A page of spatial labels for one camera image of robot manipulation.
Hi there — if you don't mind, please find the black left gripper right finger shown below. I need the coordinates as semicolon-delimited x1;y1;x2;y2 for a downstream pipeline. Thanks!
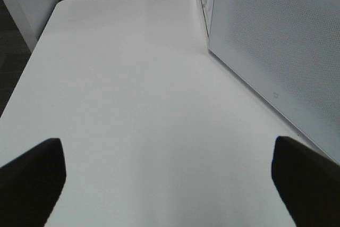
271;136;339;226

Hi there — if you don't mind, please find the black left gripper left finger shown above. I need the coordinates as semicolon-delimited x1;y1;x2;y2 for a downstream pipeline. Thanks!
1;138;66;226

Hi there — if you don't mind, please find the white microwave door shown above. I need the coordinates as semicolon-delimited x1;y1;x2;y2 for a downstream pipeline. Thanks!
209;0;339;161

